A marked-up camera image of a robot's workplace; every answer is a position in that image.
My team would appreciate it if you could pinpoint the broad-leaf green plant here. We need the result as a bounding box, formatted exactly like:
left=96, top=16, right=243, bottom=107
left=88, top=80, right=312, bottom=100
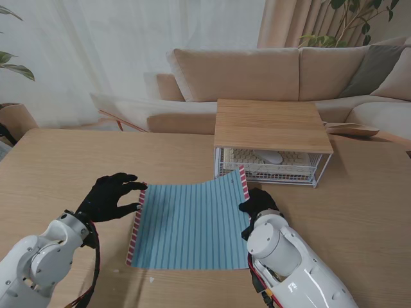
left=0, top=4, right=36, bottom=83

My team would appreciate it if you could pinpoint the right arm red black cable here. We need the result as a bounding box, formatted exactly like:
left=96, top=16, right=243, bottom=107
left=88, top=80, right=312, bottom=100
left=247, top=253, right=283, bottom=308

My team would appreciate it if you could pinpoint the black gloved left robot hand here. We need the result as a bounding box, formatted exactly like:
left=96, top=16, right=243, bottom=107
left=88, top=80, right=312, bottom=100
left=75, top=172, right=149, bottom=223

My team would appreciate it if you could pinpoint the cream sofa cushion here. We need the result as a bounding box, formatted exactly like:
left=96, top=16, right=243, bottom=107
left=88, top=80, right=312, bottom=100
left=371, top=47, right=411, bottom=102

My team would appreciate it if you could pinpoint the wood top wire organizer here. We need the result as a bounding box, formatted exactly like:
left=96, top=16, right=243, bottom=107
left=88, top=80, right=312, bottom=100
left=212, top=98, right=334, bottom=189

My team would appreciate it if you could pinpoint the black stand leg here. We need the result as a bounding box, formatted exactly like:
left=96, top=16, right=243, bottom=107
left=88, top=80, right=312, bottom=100
left=0, top=123, right=17, bottom=147

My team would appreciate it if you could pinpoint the beige pleated curtain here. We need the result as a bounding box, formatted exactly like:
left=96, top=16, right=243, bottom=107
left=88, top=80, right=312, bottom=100
left=256, top=0, right=411, bottom=49

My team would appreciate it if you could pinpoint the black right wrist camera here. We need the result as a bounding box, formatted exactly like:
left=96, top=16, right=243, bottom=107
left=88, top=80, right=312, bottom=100
left=240, top=223, right=256, bottom=240

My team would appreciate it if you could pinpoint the arm red black cable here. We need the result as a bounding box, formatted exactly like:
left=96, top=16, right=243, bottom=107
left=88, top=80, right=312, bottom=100
left=64, top=218, right=101, bottom=308
left=247, top=253, right=283, bottom=308

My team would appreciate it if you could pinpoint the shallow wooden tray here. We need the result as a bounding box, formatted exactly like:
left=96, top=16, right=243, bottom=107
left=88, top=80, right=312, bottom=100
left=322, top=121, right=380, bottom=138

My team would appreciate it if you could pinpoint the grey sofa cushion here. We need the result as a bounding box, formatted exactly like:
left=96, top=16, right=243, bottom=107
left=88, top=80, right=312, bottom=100
left=340, top=44, right=407, bottom=99

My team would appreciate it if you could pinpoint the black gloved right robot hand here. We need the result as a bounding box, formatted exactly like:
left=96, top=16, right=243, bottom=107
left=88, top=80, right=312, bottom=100
left=238, top=187, right=280, bottom=222

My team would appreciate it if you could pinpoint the white wire mesh drawer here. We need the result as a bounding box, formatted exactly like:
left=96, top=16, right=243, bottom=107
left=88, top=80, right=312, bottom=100
left=214, top=146, right=322, bottom=186

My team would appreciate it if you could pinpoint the white cushioned wooden bench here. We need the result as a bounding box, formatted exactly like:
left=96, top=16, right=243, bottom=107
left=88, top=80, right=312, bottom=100
left=89, top=92, right=152, bottom=133

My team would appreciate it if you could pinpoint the white sheer curtain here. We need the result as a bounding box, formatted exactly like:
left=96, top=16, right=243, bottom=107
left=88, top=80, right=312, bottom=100
left=0, top=0, right=267, bottom=131

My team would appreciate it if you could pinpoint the blue striped mouse pad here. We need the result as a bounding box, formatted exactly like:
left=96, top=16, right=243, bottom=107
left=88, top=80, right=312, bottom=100
left=125, top=166, right=253, bottom=271

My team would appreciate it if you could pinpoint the left arm red black cable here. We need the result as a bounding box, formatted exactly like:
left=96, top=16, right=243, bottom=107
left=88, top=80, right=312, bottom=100
left=64, top=218, right=101, bottom=308

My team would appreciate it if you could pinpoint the white computer mouse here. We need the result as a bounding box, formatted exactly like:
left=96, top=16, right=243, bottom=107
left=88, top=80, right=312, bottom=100
left=255, top=150, right=285, bottom=164

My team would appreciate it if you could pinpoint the tan round planter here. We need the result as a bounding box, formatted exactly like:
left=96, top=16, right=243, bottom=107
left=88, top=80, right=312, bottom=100
left=0, top=102, right=40, bottom=131

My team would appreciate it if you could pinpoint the beige fabric sofa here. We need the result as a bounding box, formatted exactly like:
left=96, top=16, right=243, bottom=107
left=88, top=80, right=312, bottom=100
left=146, top=35, right=411, bottom=151

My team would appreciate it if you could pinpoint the tall leafy green plant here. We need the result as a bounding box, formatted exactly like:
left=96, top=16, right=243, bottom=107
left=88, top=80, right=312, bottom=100
left=298, top=0, right=399, bottom=49

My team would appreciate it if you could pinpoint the beige round-key keyboard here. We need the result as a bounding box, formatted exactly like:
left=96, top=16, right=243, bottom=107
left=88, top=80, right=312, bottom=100
left=223, top=148, right=311, bottom=167

